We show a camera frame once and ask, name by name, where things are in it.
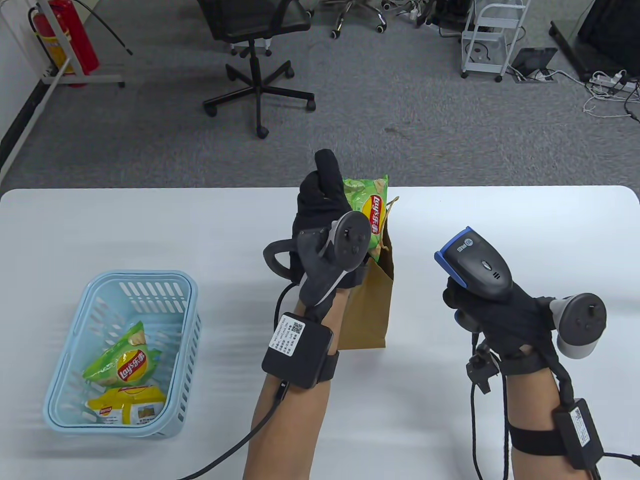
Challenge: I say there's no white black right hand controller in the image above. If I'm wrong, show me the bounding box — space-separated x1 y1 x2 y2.
549 292 607 360

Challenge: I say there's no person's left forearm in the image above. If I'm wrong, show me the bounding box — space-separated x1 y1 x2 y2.
243 287 351 480

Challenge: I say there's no pile of black cables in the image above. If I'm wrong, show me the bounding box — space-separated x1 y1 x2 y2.
382 0 476 39

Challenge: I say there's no white black left hand controller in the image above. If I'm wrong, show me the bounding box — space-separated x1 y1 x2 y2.
263 211 373 309

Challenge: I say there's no chrome chair base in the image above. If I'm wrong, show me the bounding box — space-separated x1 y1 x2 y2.
320 0 388 40

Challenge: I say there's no white power strip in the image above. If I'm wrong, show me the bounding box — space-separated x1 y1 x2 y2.
589 70 640 93

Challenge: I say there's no white metal extinguisher stand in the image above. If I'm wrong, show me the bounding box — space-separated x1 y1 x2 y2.
39 0 126 89

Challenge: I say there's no white metal cart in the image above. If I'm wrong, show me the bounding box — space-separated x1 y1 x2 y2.
460 0 532 83

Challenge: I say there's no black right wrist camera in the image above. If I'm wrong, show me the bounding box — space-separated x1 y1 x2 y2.
466 345 501 396

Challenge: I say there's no black floor outlet box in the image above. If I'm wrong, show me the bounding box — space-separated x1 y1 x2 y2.
510 47 558 83

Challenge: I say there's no black rubber hose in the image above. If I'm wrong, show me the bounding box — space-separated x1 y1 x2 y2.
75 0 134 57

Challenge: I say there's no person's left hand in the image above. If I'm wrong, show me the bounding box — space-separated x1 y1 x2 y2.
291 149 372 321

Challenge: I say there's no black right wrist sensor box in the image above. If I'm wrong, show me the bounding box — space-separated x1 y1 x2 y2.
510 398 606 471

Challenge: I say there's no yellow bag of chips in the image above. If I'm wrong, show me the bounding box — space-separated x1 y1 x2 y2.
85 385 167 427

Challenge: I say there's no black left wrist sensor box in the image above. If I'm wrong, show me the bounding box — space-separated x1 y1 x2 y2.
261 312 340 390

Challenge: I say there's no black wrist sensor box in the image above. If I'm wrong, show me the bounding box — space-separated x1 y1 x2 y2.
261 312 340 390
510 398 606 471

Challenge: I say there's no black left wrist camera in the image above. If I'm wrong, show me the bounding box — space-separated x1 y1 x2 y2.
263 239 301 281

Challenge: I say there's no white black hand controller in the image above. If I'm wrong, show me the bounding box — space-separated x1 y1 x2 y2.
263 211 373 309
549 292 607 360

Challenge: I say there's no red fire extinguisher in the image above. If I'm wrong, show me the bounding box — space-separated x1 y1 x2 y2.
27 0 101 88

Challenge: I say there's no light blue plastic basket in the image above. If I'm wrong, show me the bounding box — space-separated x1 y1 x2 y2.
44 270 202 440

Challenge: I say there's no black blue barcode scanner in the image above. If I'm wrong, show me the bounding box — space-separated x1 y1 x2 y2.
434 226 514 334

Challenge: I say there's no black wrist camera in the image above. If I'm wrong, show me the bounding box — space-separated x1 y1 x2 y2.
466 345 501 396
263 239 301 281

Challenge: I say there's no black office chair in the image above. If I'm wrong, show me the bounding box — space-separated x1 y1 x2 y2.
196 0 317 140

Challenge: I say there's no black equipment stand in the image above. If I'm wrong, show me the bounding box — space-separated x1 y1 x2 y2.
549 0 640 83

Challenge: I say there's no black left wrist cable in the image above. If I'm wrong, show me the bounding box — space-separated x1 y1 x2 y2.
177 282 301 480

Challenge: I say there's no person's right hand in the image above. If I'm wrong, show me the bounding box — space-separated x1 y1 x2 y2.
442 277 559 377

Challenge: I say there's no brown paper bag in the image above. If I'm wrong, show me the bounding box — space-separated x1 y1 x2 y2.
337 196 401 349

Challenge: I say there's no green bag of chips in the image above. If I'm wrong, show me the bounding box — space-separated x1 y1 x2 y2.
342 175 390 263
82 320 162 392

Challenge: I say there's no white floor cable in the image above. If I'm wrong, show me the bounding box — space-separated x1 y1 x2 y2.
582 92 640 121

